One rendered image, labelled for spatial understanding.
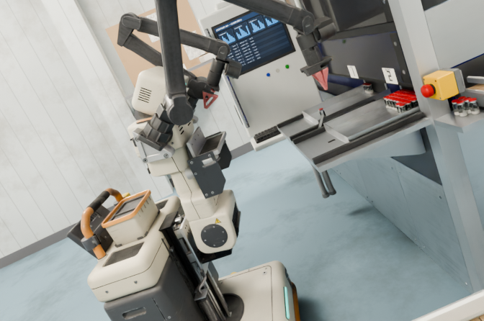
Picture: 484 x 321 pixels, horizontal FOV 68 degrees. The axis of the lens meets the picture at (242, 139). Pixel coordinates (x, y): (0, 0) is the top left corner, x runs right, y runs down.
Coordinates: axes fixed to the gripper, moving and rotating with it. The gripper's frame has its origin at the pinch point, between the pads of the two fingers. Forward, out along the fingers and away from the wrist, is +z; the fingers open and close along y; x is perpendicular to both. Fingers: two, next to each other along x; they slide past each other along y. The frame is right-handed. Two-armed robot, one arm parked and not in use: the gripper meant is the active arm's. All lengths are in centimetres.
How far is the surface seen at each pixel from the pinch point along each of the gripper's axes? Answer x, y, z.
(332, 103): 54, 14, 21
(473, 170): -12, 32, 46
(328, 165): -11.0, -11.7, 21.3
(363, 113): 20.0, 15.5, 21.4
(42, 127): 314, -247, -35
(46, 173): 311, -272, 16
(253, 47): 89, -7, -19
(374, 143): -10.9, 5.1, 21.7
